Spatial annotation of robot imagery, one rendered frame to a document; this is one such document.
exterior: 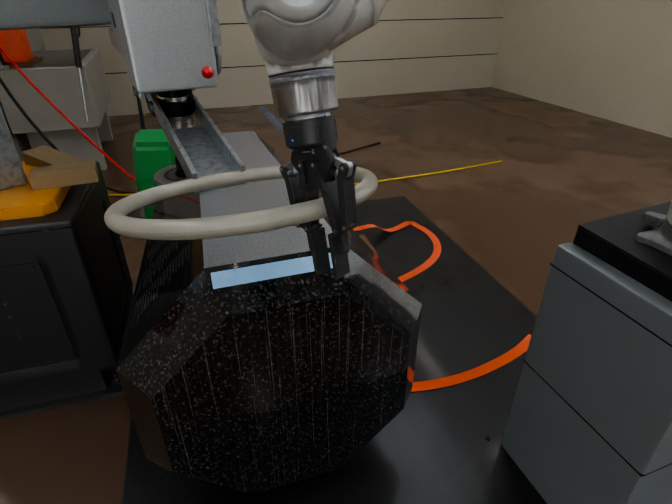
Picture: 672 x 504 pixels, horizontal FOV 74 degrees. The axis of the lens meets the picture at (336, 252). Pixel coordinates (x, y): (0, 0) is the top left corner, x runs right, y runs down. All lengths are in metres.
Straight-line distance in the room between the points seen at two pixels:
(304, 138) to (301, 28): 0.22
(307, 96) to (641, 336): 0.88
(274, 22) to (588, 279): 0.98
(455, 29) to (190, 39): 6.42
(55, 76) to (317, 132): 3.64
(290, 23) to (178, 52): 0.94
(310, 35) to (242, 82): 6.03
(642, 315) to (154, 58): 1.31
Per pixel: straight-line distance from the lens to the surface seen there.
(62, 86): 4.18
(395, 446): 1.69
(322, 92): 0.62
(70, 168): 1.82
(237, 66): 6.43
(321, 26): 0.44
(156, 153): 3.10
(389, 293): 1.20
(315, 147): 0.64
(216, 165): 1.18
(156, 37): 1.35
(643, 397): 1.24
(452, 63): 7.63
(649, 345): 1.18
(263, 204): 1.33
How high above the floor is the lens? 1.36
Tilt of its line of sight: 30 degrees down
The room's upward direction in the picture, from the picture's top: straight up
